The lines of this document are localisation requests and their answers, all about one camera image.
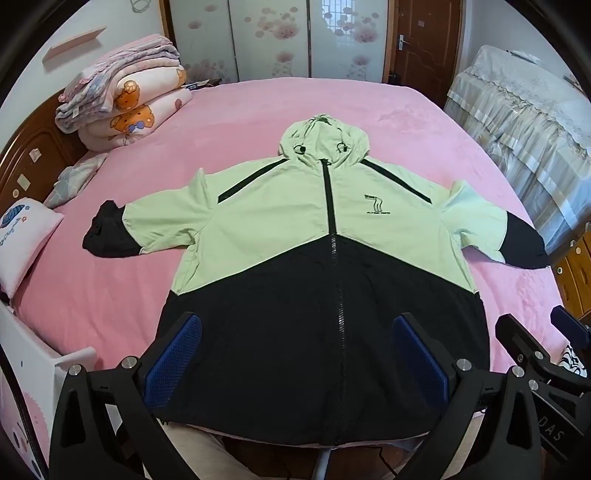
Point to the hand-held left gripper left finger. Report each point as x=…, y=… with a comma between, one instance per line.
x=175, y=360

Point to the white pink embroidered pillow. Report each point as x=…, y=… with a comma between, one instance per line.
x=23, y=240

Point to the wooden drawer cabinet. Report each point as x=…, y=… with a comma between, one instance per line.
x=577, y=277

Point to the white pink furniture panel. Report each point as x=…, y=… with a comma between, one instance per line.
x=32, y=355

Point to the brown wooden door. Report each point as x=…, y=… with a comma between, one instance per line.
x=429, y=55

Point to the pink wall shelf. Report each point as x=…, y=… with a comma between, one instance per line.
x=74, y=44

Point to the folded bear print quilt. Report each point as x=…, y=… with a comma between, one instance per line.
x=152, y=110

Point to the pink bed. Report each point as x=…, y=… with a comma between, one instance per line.
x=184, y=138

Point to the black white patterned cloth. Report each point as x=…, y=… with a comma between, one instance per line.
x=572, y=360

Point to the green and black hooded jacket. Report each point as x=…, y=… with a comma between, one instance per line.
x=277, y=221

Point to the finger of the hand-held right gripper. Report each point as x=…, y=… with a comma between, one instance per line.
x=517, y=332
x=570, y=325

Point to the folded cartoon print quilts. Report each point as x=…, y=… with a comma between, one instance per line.
x=115, y=64

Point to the lace covered furniture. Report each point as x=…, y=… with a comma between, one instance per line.
x=521, y=120

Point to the floral sliding door wardrobe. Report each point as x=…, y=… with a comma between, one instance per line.
x=268, y=37

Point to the light blue floral cloth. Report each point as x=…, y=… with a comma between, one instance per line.
x=76, y=177

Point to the brown wooden headboard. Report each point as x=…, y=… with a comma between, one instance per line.
x=32, y=157

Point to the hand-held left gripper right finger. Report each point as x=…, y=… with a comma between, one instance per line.
x=420, y=360

